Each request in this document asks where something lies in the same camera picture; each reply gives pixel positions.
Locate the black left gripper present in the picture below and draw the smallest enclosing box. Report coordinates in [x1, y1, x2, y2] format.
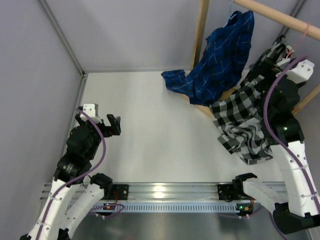
[76, 113, 121, 160]

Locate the black white checkered shirt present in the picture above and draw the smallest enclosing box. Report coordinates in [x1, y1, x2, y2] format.
[209, 36, 293, 166]

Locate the pink wire hanger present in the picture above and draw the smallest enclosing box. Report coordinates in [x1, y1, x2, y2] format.
[285, 22, 311, 59]

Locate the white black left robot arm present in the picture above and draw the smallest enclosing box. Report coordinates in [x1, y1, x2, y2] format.
[21, 110, 121, 240]

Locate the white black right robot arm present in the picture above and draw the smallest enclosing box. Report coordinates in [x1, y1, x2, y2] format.
[108, 72, 320, 234]

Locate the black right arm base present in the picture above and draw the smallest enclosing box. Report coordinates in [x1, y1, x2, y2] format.
[217, 184, 250, 202]

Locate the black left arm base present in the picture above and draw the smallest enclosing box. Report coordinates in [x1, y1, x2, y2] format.
[102, 183, 129, 201]

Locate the blue plaid shirt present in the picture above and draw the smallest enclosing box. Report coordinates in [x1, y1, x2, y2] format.
[161, 10, 255, 106]

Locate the light blue hanger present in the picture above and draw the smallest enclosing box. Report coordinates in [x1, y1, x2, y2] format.
[223, 0, 237, 27]

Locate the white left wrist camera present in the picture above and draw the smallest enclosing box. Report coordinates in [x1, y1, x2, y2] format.
[82, 103, 102, 124]

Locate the aluminium mounting rail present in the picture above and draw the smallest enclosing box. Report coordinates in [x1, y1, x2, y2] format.
[41, 181, 288, 201]

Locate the wooden clothes rack frame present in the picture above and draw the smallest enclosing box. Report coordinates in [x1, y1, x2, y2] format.
[186, 0, 320, 119]

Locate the slotted grey cable duct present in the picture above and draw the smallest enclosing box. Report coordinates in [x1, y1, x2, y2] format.
[90, 202, 254, 214]

